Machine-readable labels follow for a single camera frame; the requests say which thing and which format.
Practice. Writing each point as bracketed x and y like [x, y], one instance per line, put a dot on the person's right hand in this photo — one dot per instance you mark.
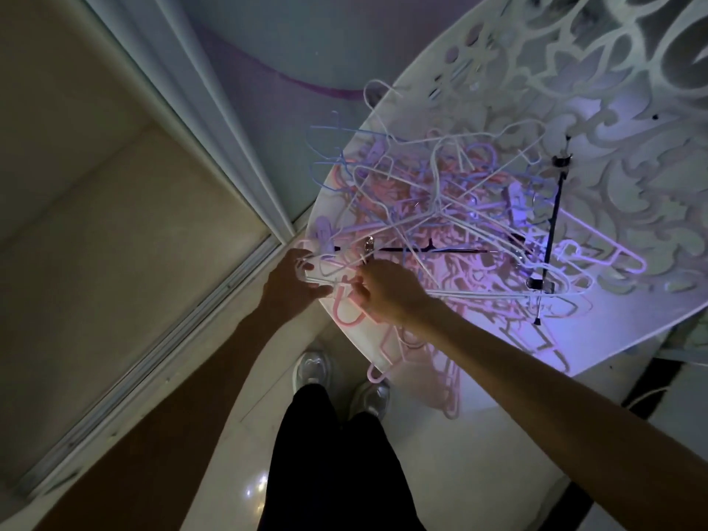
[395, 295]

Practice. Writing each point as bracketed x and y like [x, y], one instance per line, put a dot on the person's left hand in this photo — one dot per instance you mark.
[287, 293]

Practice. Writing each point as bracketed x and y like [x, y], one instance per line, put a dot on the person's left thumb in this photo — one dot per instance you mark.
[319, 291]

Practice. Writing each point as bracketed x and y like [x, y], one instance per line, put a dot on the person's right fingers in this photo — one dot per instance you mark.
[365, 287]

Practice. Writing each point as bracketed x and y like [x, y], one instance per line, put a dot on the pink plastic clothes hanger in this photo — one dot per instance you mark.
[338, 315]

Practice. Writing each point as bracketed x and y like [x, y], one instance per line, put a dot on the person's right forearm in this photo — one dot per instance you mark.
[553, 414]

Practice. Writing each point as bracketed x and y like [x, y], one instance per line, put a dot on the person's left forearm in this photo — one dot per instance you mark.
[182, 420]

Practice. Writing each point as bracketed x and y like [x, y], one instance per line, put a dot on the black clip trouser hanger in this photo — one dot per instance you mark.
[442, 251]
[553, 221]

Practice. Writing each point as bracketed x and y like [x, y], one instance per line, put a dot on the pile of pastel clothes hangers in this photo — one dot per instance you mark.
[442, 215]

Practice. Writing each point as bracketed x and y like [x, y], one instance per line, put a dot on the person's right grey shoe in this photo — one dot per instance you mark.
[370, 398]

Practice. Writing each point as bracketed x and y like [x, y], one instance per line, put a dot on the black trousers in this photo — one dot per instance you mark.
[337, 470]

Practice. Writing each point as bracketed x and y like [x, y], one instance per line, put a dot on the metal sliding door track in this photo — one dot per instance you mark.
[149, 370]

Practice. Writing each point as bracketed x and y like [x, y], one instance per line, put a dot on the white round cutout-pattern table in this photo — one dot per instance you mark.
[608, 160]

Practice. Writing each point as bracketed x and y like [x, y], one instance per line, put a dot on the white door frame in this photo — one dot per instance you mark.
[221, 132]

